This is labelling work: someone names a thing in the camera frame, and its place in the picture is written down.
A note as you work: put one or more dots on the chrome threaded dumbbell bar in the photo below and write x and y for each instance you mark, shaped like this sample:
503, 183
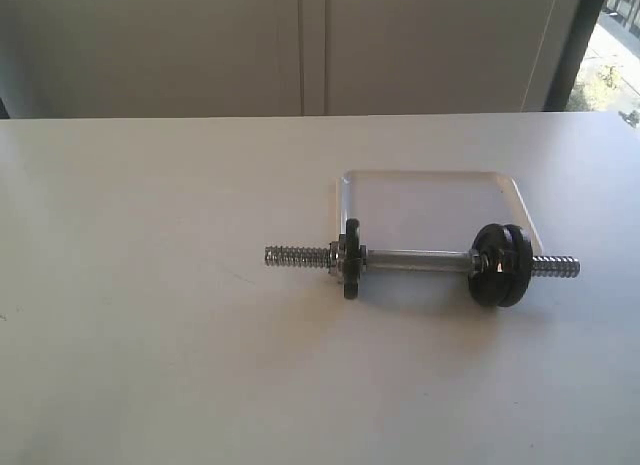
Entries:
331, 257

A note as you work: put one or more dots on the black weight plate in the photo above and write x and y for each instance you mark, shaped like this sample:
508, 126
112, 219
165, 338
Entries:
353, 259
496, 283
520, 278

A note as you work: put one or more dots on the white rectangular tray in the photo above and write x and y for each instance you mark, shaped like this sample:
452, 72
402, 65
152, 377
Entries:
429, 210

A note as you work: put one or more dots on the dark window frame post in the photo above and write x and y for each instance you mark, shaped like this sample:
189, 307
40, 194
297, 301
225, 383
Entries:
573, 51

